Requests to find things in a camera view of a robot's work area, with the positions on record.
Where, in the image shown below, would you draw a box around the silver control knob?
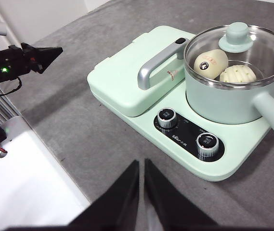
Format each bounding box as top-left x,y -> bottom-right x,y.
157,108 -> 177,129
196,133 -> 221,161

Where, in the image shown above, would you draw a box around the silver grill lid handle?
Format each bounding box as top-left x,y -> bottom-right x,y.
137,37 -> 188,90

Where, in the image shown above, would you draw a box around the pale green hinged grill lid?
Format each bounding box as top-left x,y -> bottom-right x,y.
86,25 -> 196,118

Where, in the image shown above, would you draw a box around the pale green pot with handle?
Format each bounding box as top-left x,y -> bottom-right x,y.
184,25 -> 274,150

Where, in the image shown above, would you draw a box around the black control panel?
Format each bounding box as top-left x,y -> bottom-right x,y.
153,108 -> 226,162

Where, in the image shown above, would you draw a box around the glass pot lid green knob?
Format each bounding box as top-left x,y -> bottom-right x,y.
184,21 -> 274,86

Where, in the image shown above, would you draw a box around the smooth cream steamed bun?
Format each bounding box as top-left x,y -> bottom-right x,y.
194,49 -> 229,80

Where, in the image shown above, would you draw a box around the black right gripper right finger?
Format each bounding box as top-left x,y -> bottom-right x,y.
144,158 -> 222,231

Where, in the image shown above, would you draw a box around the pale green breakfast machine base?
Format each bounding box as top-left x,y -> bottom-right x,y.
86,25 -> 274,181

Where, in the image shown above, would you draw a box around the ridged white bun green dots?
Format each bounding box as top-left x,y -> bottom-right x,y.
219,66 -> 257,84

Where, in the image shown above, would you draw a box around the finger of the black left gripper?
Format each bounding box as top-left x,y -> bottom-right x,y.
36,47 -> 64,74

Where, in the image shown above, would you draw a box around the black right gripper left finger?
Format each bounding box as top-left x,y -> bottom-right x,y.
65,159 -> 140,231

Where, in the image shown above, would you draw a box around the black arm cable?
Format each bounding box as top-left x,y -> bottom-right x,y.
0,78 -> 23,97

